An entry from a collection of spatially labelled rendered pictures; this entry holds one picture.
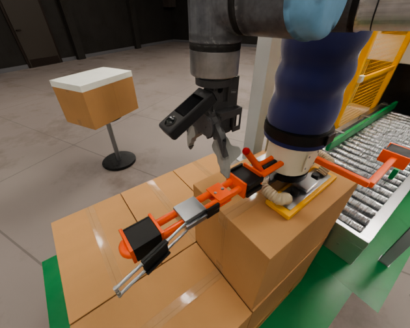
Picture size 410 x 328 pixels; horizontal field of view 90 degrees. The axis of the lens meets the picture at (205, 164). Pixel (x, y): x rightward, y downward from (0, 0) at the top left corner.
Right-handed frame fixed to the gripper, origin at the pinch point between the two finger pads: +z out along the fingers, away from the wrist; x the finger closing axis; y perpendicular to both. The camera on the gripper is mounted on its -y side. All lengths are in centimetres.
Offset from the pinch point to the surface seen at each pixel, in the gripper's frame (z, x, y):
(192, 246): 67, 19, 6
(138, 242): 12.0, -2.0, -20.1
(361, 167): 68, -4, 149
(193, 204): 12.7, 0.5, -3.5
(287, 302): 122, -22, 50
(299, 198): 24.6, -11.1, 34.5
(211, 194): 13.0, 0.7, 3.0
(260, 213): 27.4, -5.9, 20.1
